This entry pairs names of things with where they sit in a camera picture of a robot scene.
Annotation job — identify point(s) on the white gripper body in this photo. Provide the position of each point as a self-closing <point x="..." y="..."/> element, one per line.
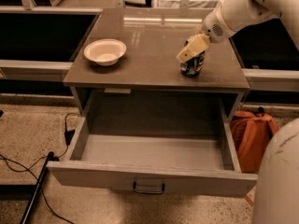
<point x="214" y="28"/>

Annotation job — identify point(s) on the blue pepsi can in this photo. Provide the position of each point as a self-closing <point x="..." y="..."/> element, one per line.
<point x="193" y="66"/>

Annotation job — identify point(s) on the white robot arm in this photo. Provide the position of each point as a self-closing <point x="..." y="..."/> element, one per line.
<point x="276" y="199"/>

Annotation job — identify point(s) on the grey cabinet with counter top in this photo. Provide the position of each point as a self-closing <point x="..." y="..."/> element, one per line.
<point x="153" y="39"/>

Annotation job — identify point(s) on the open grey top drawer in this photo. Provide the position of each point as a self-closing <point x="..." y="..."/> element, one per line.
<point x="180" y="139"/>

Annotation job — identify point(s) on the white paper bowl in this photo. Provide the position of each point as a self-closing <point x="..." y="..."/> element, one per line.
<point x="105" y="52"/>

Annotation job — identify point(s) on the orange backpack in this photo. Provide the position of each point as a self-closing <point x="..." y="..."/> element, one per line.
<point x="251" y="134"/>

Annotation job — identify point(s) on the black power adapter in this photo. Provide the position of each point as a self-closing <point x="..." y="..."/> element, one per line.
<point x="68" y="135"/>

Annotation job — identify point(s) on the black pole on floor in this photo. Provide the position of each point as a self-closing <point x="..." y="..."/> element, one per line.
<point x="37" y="190"/>

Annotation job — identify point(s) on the black metal drawer handle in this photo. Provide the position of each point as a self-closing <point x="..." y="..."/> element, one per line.
<point x="147" y="189"/>

